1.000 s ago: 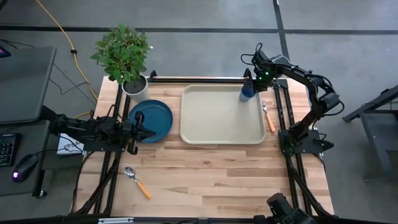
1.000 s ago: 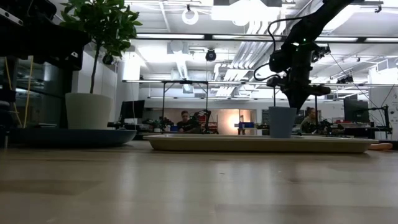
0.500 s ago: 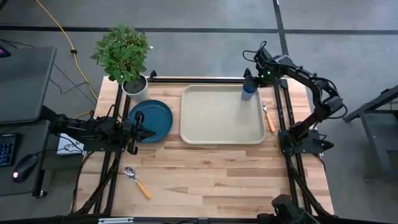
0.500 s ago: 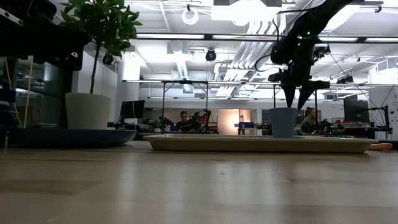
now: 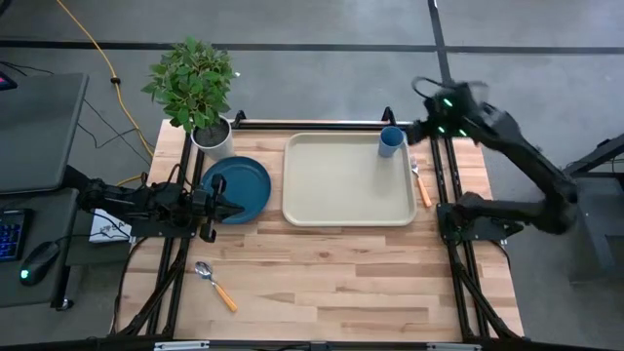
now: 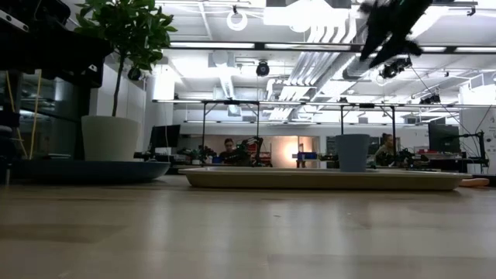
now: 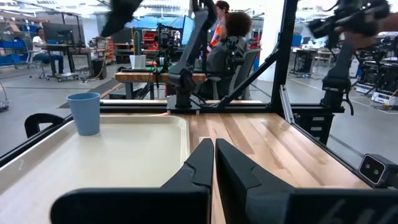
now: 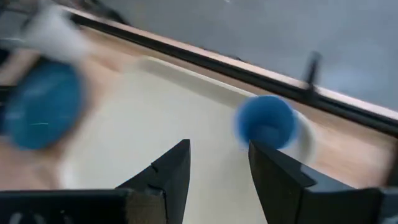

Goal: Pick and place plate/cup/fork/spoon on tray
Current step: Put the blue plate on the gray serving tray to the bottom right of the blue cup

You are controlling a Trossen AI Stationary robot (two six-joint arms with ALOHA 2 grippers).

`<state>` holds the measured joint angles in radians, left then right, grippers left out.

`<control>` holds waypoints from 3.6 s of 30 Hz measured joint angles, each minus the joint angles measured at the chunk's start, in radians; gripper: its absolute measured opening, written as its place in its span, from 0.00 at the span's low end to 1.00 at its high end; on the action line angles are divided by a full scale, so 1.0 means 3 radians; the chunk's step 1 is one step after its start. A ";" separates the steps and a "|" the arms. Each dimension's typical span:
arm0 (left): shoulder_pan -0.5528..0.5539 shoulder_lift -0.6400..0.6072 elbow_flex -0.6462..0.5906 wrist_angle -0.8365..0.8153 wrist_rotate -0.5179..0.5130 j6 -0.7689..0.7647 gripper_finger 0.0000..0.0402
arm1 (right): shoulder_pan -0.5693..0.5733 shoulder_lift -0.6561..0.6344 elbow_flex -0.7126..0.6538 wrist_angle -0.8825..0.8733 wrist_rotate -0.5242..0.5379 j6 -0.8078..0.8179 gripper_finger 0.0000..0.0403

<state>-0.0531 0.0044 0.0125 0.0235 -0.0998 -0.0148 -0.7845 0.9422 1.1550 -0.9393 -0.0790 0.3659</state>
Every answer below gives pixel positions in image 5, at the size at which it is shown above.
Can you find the dark blue round plate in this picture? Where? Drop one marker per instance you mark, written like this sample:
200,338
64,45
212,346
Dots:
248,185

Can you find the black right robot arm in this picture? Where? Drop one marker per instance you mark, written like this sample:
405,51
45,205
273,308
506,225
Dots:
526,146

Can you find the beige plastic tray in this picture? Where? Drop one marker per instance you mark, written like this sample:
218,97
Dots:
341,180

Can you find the black computer mouse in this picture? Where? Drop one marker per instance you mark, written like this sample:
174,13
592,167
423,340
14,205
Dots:
38,263

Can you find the light blue cup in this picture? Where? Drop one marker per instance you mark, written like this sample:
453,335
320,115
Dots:
391,141

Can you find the black side desk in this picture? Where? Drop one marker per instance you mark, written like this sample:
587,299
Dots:
44,297

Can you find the white round plant pot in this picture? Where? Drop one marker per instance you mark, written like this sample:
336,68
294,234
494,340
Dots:
214,141

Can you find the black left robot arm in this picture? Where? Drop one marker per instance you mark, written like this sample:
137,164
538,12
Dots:
122,200

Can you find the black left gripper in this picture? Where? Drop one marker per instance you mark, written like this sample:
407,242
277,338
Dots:
208,214

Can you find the grey monitor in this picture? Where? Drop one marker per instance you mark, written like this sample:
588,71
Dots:
39,131

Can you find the silver table edge bracket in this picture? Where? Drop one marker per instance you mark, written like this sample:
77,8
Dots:
181,346
453,347

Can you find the green leafy potted plant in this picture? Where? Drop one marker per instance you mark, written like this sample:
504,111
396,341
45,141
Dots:
192,83

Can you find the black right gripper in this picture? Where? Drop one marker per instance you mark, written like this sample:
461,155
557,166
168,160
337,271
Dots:
453,117

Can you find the backlit black keyboard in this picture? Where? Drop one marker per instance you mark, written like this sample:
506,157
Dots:
11,234

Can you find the grey metal stand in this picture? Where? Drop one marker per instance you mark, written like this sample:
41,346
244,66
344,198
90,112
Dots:
602,214

